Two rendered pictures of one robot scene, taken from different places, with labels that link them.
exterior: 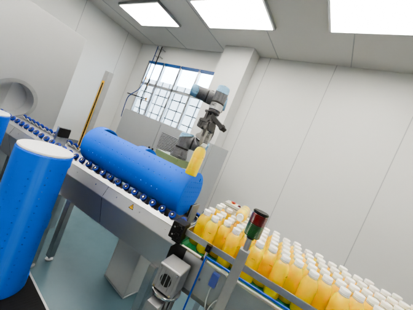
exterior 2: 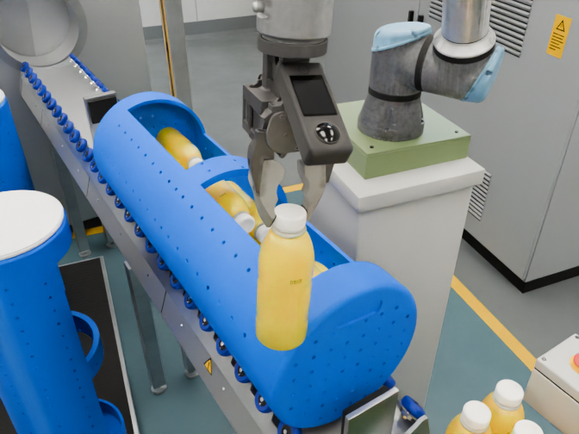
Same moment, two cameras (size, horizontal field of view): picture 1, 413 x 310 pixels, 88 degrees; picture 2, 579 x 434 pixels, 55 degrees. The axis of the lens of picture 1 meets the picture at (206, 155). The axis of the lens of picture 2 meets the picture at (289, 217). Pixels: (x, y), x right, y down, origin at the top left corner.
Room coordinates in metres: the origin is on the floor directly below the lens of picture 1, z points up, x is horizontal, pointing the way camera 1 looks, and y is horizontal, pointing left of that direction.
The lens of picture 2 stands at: (0.76, -0.27, 1.78)
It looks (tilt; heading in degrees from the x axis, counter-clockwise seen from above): 35 degrees down; 35
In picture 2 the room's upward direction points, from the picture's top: straight up
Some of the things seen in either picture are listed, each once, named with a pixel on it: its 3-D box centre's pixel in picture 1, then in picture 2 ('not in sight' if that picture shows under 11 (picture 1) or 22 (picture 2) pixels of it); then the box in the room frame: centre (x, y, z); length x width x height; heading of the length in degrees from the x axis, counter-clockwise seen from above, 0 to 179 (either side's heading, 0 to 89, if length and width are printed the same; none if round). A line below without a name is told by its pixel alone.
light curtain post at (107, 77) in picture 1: (79, 151); (183, 120); (2.14, 1.21, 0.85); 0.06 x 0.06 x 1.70; 68
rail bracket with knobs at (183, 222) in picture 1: (179, 230); not in sight; (1.08, -0.02, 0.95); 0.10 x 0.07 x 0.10; 158
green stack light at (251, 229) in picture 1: (254, 229); not in sight; (0.80, -0.28, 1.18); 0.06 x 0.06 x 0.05
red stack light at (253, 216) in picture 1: (258, 219); not in sight; (0.80, -0.28, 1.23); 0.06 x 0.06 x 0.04
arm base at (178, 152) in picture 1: (180, 152); (392, 107); (1.85, 0.22, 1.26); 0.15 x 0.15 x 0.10
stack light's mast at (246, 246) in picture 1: (253, 230); not in sight; (0.80, -0.28, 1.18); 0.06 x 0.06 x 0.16
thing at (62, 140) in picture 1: (62, 136); (104, 118); (1.77, 1.18, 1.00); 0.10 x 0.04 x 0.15; 158
